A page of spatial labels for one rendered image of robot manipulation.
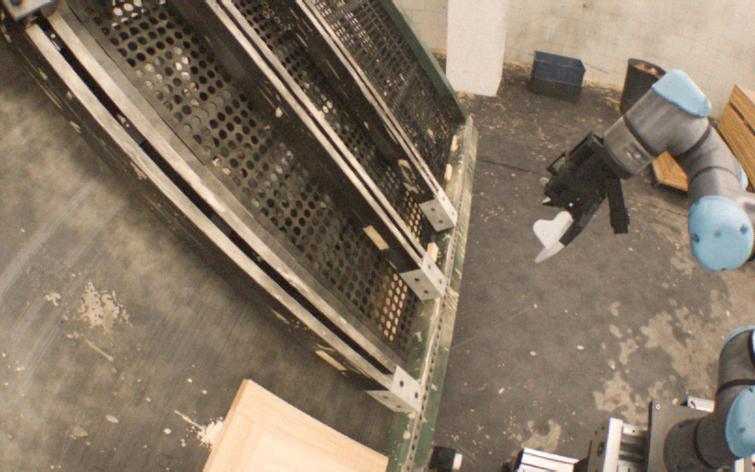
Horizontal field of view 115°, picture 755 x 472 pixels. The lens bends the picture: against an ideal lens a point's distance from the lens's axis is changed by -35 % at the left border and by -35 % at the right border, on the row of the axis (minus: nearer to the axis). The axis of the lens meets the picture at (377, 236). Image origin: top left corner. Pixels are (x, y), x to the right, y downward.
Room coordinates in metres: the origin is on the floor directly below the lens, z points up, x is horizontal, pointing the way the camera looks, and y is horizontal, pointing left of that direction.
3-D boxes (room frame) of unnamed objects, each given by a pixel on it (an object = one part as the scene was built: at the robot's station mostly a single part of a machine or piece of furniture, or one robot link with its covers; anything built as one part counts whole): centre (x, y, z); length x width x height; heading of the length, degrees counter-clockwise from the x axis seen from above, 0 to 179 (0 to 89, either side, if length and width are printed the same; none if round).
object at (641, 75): (3.41, -3.18, 0.33); 0.52 x 0.51 x 0.65; 154
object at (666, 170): (2.17, -2.79, 0.20); 0.61 x 0.53 x 0.40; 154
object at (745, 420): (0.00, -0.64, 1.20); 0.13 x 0.12 x 0.14; 141
